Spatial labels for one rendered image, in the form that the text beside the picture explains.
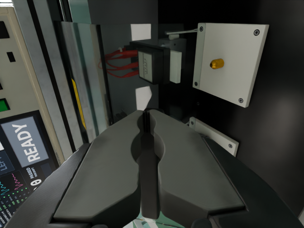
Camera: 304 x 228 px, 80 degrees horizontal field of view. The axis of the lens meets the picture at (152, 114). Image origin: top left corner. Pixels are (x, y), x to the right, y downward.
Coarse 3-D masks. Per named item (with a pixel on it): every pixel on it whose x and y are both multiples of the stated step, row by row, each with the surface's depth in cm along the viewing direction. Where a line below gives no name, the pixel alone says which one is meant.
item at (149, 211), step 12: (144, 144) 14; (144, 156) 14; (156, 156) 14; (144, 168) 15; (156, 168) 15; (144, 180) 16; (156, 180) 15; (144, 192) 16; (156, 192) 16; (144, 204) 17; (156, 204) 17; (144, 216) 18; (156, 216) 18
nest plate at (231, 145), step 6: (198, 120) 51; (198, 126) 50; (204, 126) 48; (198, 132) 51; (204, 132) 49; (210, 132) 47; (216, 132) 45; (216, 138) 46; (222, 138) 44; (228, 138) 43; (222, 144) 45; (228, 144) 43; (234, 144) 41; (228, 150) 43; (234, 150) 42; (234, 156) 43
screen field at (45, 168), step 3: (42, 165) 40; (45, 165) 40; (48, 165) 40; (42, 168) 40; (45, 168) 40; (48, 168) 41; (45, 171) 41; (48, 171) 41; (51, 171) 41; (45, 174) 41; (48, 174) 41; (45, 177) 41
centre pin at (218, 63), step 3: (213, 60) 37; (216, 60) 37; (219, 60) 37; (222, 60) 38; (210, 63) 37; (213, 63) 37; (216, 63) 37; (219, 63) 37; (222, 63) 38; (210, 66) 38; (213, 66) 37; (216, 66) 37; (219, 66) 38; (222, 66) 38
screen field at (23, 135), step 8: (16, 120) 34; (24, 120) 34; (32, 120) 35; (8, 128) 33; (16, 128) 34; (24, 128) 35; (32, 128) 36; (8, 136) 34; (16, 136) 35; (24, 136) 35; (32, 136) 36; (16, 144) 35; (24, 144) 36; (32, 144) 37; (40, 144) 38; (16, 152) 36; (24, 152) 37; (32, 152) 37; (40, 152) 38; (24, 160) 37; (32, 160) 38; (40, 160) 39
